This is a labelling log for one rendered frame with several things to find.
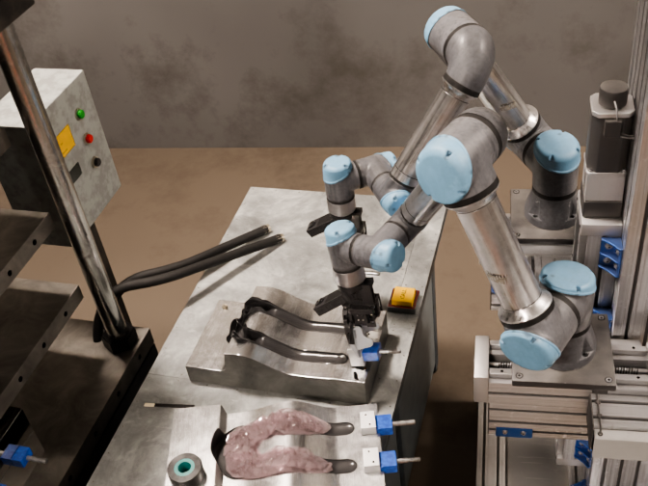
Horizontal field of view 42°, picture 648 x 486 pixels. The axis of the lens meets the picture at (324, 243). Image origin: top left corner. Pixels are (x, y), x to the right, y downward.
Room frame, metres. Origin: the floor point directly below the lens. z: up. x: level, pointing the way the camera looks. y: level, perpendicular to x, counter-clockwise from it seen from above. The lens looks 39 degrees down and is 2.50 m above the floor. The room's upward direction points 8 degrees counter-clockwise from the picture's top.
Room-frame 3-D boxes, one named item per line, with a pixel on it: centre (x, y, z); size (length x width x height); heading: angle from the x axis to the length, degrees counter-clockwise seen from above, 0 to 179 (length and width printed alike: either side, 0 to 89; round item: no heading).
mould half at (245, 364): (1.60, 0.14, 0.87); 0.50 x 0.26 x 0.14; 69
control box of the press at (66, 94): (2.05, 0.72, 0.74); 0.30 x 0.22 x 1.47; 159
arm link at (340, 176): (1.77, -0.06, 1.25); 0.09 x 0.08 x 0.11; 103
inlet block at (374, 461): (1.17, -0.08, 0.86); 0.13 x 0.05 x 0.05; 86
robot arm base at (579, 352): (1.29, -0.50, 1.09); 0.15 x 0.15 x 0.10
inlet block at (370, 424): (1.28, -0.09, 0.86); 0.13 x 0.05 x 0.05; 86
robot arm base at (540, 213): (1.77, -0.63, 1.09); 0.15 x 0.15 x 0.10
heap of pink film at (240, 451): (1.24, 0.18, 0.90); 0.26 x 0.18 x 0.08; 86
